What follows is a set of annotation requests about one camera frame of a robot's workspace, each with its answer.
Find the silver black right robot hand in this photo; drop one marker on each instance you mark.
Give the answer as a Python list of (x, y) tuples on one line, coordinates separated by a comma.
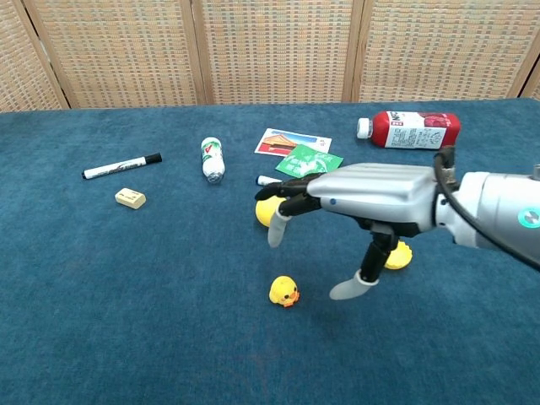
[(375, 190)]

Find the yellow rubber duck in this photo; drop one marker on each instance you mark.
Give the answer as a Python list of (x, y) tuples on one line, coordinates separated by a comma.
[(283, 291)]

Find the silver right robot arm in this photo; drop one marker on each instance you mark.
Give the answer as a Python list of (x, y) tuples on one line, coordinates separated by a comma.
[(498, 211)]

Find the yellow scalloped plastic cap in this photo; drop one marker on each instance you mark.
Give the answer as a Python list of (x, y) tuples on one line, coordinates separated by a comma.
[(401, 255)]

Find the red juice bottle white cap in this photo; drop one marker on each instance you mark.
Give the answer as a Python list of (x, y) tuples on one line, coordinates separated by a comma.
[(415, 131)]

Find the green square sachet packet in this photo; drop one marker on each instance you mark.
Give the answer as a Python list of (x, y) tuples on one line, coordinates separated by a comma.
[(304, 160)]

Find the printed postcard with red building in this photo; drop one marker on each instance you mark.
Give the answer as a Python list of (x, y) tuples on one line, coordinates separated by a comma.
[(282, 141)]

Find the blue capped whiteboard marker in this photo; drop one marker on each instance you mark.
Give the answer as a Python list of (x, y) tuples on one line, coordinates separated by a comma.
[(268, 180)]

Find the yellow ball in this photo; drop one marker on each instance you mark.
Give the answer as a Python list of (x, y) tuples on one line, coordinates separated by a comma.
[(266, 213)]

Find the small clear green-label bottle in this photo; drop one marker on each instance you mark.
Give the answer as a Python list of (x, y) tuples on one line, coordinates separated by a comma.
[(212, 160)]

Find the woven wooden folding screen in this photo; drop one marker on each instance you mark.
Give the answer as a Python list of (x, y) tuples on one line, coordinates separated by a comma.
[(274, 50)]

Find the cream rectangular eraser block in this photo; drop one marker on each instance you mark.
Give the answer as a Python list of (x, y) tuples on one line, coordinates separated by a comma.
[(130, 198)]

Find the blue plush table cloth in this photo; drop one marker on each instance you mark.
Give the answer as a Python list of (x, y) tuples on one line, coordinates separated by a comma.
[(169, 329)]

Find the black capped whiteboard marker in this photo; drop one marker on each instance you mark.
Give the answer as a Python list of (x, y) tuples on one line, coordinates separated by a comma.
[(120, 166)]

